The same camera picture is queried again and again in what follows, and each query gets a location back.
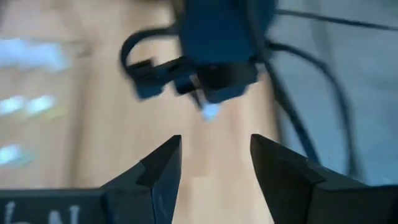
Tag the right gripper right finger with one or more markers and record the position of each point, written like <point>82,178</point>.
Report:
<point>295,189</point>

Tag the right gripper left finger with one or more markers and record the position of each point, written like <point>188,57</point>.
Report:
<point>140,193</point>

